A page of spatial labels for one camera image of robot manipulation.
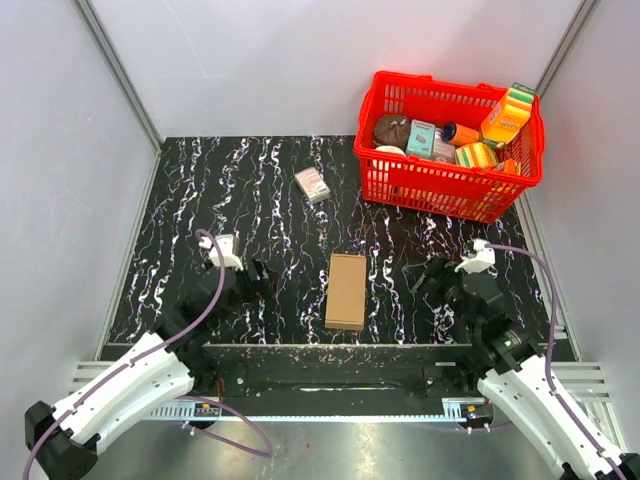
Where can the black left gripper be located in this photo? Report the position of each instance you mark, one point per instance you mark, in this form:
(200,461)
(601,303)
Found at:
(263,288)

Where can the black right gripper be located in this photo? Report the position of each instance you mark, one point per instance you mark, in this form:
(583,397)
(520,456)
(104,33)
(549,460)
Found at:
(439,270)

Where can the brown cardboard box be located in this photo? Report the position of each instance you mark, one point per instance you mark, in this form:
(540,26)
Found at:
(346,292)

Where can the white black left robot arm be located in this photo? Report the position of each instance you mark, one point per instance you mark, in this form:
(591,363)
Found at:
(168,361)

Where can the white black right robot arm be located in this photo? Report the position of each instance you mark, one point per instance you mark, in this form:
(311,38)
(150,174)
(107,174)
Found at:
(507,366)

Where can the small grey card box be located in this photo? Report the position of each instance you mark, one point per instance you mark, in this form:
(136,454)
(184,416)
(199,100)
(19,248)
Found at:
(312,185)

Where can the pink grey small box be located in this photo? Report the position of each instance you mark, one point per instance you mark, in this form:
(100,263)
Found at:
(442,151)

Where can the teal small box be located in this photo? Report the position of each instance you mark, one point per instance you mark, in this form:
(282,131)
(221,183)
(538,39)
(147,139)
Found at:
(421,139)

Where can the red plastic shopping basket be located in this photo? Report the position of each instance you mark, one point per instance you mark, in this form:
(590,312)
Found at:
(412,182)

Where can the white round container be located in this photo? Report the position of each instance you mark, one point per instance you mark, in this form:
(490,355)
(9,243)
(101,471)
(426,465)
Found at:
(390,149)

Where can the yellow green striped sponge pack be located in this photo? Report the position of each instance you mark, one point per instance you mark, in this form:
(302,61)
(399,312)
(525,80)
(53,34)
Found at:
(476,155)

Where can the small orange packet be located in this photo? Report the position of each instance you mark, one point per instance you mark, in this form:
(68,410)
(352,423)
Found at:
(510,166)

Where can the brown round bread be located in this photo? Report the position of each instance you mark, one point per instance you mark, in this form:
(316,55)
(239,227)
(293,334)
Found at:
(392,130)

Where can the orange can with blue lid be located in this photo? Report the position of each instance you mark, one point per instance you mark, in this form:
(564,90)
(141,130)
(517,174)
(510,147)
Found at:
(459,135)

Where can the tall orange juice carton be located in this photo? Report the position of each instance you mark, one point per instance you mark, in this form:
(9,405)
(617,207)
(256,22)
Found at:
(508,116)

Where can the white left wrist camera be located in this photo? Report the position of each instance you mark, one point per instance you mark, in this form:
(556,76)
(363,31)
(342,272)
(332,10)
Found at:
(228,245)

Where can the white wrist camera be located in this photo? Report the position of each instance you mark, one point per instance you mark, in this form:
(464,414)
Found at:
(228,245)
(481,259)

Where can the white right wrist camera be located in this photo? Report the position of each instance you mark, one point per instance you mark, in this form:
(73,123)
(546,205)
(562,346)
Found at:
(481,259)

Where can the aluminium front rail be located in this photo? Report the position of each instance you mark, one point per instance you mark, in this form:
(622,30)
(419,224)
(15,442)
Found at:
(354,407)

